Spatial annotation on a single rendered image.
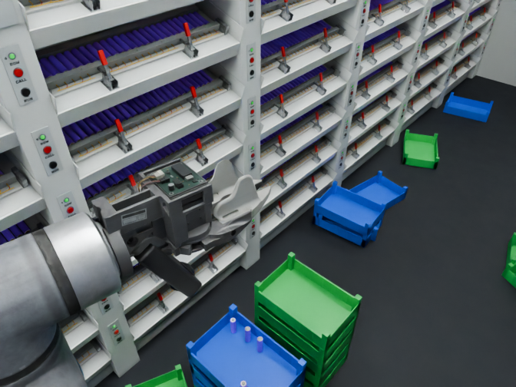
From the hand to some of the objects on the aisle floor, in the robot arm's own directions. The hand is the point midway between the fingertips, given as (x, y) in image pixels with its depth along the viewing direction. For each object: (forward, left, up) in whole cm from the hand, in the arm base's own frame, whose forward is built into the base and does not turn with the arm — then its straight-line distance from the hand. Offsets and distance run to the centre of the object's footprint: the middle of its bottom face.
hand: (258, 193), depth 55 cm
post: (+91, -55, -113) cm, 156 cm away
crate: (+43, +11, -118) cm, 126 cm away
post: (+79, +14, -115) cm, 140 cm away
